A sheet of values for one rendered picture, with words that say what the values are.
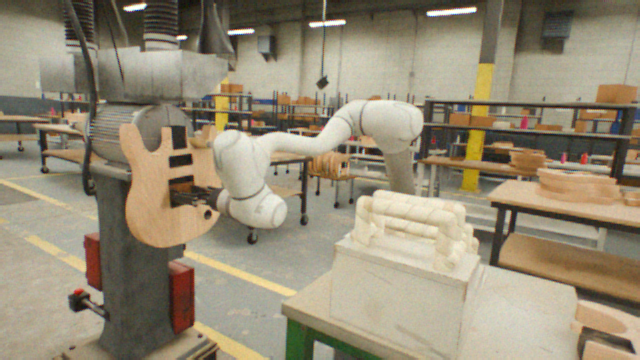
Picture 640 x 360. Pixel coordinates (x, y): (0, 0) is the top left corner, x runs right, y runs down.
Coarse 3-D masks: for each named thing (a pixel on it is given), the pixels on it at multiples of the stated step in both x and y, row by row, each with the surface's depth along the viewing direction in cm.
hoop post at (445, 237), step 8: (448, 224) 61; (456, 224) 62; (440, 232) 62; (448, 232) 61; (440, 240) 62; (448, 240) 61; (440, 248) 62; (448, 248) 62; (440, 256) 62; (440, 264) 62
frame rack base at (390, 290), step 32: (352, 256) 71; (384, 256) 68; (416, 256) 69; (352, 288) 72; (384, 288) 68; (416, 288) 64; (448, 288) 61; (352, 320) 73; (384, 320) 69; (416, 320) 65; (448, 320) 62; (416, 352) 66; (448, 352) 63
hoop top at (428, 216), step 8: (360, 200) 70; (368, 200) 69; (376, 200) 69; (384, 200) 68; (368, 208) 69; (376, 208) 68; (384, 208) 67; (392, 208) 66; (400, 208) 66; (408, 208) 65; (416, 208) 64; (424, 208) 64; (432, 208) 64; (392, 216) 67; (400, 216) 66; (408, 216) 65; (416, 216) 64; (424, 216) 63; (432, 216) 62; (440, 216) 62; (448, 216) 61; (424, 224) 64; (432, 224) 63; (440, 224) 62
